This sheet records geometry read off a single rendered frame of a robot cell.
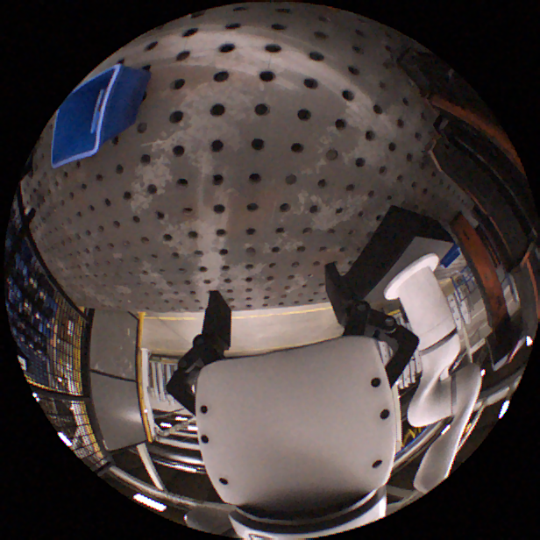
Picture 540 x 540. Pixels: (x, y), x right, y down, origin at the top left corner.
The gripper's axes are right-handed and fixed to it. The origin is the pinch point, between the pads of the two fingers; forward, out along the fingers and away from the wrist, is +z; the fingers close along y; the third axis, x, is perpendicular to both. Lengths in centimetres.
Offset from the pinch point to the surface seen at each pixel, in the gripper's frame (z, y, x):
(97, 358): 18, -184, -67
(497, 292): -9, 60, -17
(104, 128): 3.3, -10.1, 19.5
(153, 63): 9.0, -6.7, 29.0
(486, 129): -2.0, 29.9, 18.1
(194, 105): 11.9, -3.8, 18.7
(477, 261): 4, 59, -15
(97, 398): -25, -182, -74
